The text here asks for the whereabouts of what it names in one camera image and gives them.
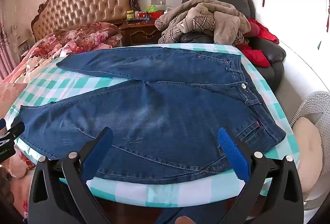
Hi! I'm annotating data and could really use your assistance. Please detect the dark wooden nightstand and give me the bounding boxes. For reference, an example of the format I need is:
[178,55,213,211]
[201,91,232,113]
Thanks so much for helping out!
[119,19,165,47]

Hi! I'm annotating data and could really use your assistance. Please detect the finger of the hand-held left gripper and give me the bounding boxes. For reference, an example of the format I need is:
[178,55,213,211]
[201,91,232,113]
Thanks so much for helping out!
[0,118,25,148]

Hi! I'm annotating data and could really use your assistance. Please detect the pink patterned curtain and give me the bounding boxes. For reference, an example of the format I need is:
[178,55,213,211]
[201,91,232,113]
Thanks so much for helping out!
[0,18,16,83]

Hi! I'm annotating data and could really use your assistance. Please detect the pink floral quilt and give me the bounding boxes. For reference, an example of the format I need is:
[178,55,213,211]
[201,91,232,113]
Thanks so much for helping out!
[0,22,124,222]

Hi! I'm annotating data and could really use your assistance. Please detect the tufted carved wooden headboard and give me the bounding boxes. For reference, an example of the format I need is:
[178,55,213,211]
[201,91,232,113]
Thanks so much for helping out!
[31,0,142,41]

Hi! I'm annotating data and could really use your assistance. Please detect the blue denim pants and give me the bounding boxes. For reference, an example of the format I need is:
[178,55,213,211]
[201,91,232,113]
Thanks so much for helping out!
[19,46,286,184]

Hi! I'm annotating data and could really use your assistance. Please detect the grey plaid-lined coat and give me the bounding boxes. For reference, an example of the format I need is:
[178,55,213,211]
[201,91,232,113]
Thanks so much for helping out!
[155,0,252,45]

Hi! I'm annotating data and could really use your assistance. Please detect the red garment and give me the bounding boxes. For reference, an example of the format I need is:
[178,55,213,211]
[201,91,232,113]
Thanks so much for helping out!
[236,19,280,68]

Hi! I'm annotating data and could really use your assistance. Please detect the red hanging tassel ornament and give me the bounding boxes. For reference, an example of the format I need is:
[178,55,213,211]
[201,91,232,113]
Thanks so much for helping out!
[321,0,330,31]

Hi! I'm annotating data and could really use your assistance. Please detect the teal checked cloth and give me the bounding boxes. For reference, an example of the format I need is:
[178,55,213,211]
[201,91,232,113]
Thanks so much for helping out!
[5,42,301,208]

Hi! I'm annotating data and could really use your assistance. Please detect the person's beige trousers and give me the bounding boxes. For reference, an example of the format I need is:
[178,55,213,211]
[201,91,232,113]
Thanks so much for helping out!
[292,118,325,204]

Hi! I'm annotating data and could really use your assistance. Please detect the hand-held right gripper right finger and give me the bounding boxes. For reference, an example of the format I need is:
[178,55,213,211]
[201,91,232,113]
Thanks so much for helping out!
[218,127,305,224]

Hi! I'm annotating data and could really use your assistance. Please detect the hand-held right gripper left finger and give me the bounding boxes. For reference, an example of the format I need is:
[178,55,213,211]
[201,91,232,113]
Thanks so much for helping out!
[28,127,114,224]

